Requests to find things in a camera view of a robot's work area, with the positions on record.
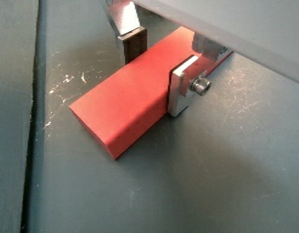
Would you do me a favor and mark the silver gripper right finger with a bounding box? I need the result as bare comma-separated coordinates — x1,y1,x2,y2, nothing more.
169,34,229,117

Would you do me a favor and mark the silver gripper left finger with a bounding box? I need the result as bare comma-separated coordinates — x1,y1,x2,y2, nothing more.
102,0,147,64

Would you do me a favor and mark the red rectangular block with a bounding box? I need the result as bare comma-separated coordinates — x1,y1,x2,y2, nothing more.
70,27,221,158

